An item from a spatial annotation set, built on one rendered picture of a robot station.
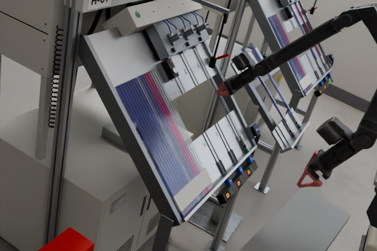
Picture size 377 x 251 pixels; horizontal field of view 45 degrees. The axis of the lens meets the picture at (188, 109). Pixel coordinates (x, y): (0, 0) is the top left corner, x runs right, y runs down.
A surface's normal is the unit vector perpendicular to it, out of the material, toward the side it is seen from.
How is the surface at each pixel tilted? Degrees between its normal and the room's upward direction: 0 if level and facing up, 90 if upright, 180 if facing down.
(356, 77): 90
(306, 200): 0
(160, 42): 90
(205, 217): 0
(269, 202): 0
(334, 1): 90
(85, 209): 90
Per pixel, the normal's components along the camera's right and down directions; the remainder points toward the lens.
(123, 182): 0.22, -0.85
